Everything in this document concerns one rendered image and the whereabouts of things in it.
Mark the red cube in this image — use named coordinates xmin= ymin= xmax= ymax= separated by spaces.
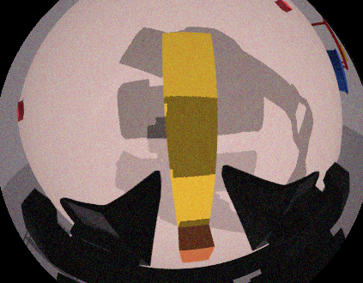
xmin=275 ymin=0 xmax=292 ymax=12

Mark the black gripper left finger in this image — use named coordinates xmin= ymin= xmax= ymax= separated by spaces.
xmin=60 ymin=170 xmax=161 ymax=266

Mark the red rectangular block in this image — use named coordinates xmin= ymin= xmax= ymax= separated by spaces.
xmin=16 ymin=101 xmax=24 ymax=121

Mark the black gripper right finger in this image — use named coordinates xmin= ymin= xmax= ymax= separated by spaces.
xmin=221 ymin=166 xmax=319 ymax=251

